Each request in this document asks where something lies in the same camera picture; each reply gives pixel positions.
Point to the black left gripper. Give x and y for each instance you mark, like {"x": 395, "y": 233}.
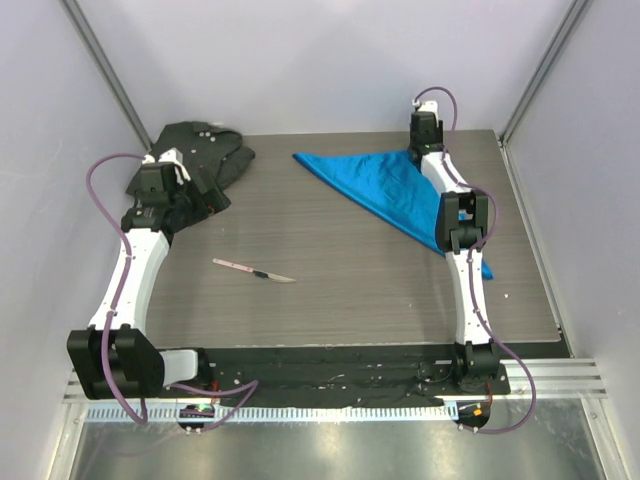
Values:
{"x": 201, "y": 210}

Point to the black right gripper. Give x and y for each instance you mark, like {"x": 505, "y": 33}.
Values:
{"x": 438, "y": 130}

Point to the blue satin napkin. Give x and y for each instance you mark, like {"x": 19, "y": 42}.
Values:
{"x": 387, "y": 184}

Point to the pink handled steel knife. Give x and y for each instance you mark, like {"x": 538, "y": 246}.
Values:
{"x": 255, "y": 272}

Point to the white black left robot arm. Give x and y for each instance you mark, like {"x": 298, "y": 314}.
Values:
{"x": 113, "y": 357}

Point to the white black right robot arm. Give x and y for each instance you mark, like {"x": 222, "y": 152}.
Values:
{"x": 462, "y": 226}

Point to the dark striped button shirt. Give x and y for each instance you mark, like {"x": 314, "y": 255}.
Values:
{"x": 209, "y": 152}

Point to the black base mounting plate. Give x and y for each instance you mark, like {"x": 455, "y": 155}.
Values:
{"x": 335, "y": 377}

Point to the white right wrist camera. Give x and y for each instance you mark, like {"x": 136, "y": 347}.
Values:
{"x": 429, "y": 106}

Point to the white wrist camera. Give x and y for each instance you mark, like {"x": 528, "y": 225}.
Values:
{"x": 172, "y": 156}
{"x": 429, "y": 106}

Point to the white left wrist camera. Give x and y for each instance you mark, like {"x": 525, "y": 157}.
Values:
{"x": 172, "y": 156}

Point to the aluminium frame rail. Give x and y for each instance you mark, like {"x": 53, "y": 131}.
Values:
{"x": 553, "y": 379}

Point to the slotted white cable duct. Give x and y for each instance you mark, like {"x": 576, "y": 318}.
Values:
{"x": 176, "y": 412}

